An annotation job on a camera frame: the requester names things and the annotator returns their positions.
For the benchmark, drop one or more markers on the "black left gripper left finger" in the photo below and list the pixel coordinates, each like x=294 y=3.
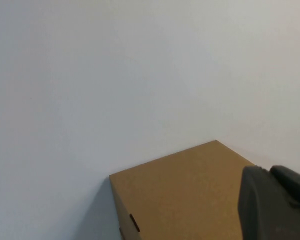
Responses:
x=262 y=212

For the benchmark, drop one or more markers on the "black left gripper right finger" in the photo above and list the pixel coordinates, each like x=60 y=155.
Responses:
x=292 y=187

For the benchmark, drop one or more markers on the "brown cardboard shoe box shell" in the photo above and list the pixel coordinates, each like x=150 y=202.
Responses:
x=177 y=195

